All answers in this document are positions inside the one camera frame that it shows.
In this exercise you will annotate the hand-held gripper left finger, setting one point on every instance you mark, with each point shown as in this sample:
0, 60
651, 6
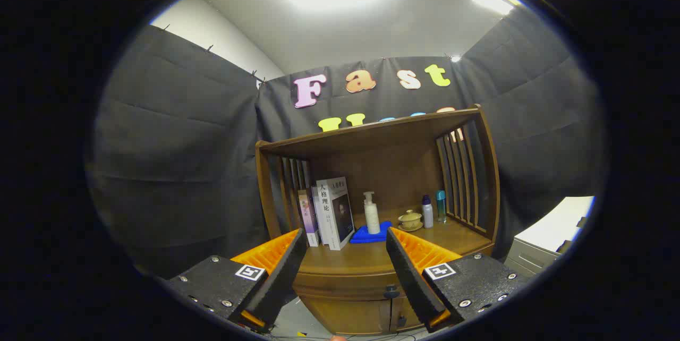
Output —
281, 282

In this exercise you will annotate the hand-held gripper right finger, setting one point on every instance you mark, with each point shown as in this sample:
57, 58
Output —
411, 282

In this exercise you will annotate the wooden cabinet door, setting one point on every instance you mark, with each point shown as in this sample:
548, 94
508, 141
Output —
406, 309
345, 314

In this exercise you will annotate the wooden countertop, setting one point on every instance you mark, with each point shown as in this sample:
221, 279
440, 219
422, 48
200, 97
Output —
356, 258

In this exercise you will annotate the grey metal filing cabinet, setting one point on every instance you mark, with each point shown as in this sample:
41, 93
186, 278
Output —
531, 258

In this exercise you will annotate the wooden cabinet with slatted shelf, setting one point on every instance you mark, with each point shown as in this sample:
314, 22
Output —
372, 155

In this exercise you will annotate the yellow saucer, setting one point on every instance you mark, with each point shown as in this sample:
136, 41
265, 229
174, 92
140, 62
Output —
410, 229

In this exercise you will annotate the yellow lidded teacup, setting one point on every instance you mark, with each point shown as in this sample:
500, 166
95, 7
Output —
410, 219

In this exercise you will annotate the blue folded cloth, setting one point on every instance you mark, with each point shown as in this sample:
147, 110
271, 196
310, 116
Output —
364, 236

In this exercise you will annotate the purple spine book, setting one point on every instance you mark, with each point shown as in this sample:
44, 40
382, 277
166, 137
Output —
308, 219

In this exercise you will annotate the white bottle with purple cap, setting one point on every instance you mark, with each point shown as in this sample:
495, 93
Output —
427, 213

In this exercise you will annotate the white pump bottle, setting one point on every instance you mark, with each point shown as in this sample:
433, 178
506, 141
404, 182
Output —
372, 219

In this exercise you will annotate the thin white book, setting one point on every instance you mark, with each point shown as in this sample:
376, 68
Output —
317, 213

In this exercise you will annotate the teal glass bottle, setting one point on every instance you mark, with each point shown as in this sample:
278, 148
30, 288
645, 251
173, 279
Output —
441, 208

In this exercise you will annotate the white book with portrait cover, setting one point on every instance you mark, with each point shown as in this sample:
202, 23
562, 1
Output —
340, 213

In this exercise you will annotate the long ceiling light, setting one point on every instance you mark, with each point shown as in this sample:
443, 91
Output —
491, 1

